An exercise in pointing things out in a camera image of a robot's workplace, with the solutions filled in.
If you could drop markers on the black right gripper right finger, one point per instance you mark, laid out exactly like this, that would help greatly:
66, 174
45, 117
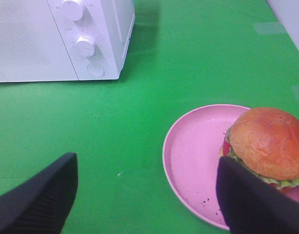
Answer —
250, 206

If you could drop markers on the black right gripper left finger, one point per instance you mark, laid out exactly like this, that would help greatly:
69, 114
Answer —
41, 204

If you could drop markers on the burger with bun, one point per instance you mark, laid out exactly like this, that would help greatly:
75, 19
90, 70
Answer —
265, 140

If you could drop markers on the pink speckled plate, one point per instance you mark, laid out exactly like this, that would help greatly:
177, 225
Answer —
191, 158

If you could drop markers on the round microwave door button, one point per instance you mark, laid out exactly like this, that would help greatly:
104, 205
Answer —
96, 70

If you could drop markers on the white microwave oven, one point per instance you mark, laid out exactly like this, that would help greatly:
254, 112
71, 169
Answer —
37, 42

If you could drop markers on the white lower microwave knob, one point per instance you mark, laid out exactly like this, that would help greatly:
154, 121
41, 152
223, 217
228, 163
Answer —
85, 46

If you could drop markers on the white microwave knob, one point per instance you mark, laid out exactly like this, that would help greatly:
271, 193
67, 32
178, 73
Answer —
85, 46
73, 9

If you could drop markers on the white partition panel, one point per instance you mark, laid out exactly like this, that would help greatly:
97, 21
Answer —
287, 13

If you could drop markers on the white upper microwave knob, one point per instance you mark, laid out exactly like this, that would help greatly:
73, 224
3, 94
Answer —
73, 9

